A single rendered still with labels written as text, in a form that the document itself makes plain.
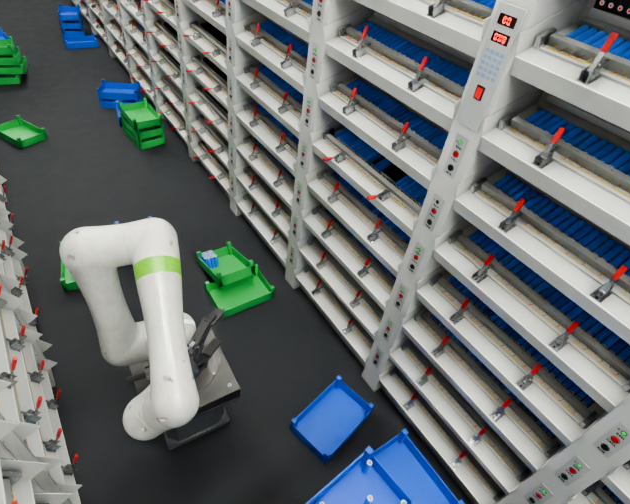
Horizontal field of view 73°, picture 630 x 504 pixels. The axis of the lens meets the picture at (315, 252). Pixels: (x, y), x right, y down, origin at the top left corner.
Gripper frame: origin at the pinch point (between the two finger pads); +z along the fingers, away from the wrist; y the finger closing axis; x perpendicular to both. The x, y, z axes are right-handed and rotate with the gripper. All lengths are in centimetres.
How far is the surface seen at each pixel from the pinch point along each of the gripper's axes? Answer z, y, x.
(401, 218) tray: 44, 35, -42
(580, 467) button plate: -2, 5, -108
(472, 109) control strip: 29, 77, -49
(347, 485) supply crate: -16, -24, -54
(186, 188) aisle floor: 140, -44, 99
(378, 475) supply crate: -10, -23, -62
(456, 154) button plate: 31, 64, -50
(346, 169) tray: 63, 37, -17
